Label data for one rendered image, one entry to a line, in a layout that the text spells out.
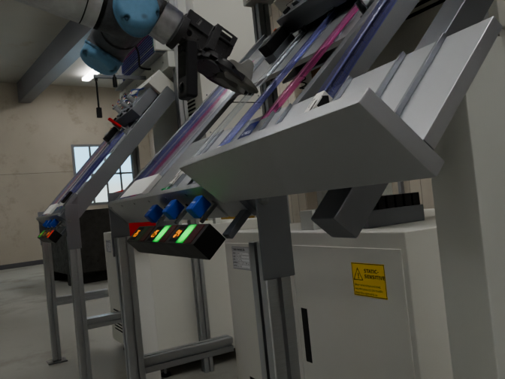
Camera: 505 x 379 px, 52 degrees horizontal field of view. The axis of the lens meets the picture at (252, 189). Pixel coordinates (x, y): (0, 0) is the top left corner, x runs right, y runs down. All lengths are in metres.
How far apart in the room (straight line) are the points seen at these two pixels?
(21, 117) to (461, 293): 9.76
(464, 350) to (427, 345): 0.38
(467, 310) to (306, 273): 0.63
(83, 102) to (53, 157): 1.21
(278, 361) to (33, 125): 9.55
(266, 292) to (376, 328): 0.35
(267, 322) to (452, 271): 0.27
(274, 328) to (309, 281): 0.44
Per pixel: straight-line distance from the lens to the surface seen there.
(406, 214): 1.14
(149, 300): 1.78
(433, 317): 0.97
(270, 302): 0.71
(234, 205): 0.77
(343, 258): 1.04
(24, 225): 9.91
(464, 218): 0.55
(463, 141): 0.55
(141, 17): 0.88
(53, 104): 10.31
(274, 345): 0.72
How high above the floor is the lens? 0.69
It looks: 2 degrees up
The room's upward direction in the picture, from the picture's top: 6 degrees counter-clockwise
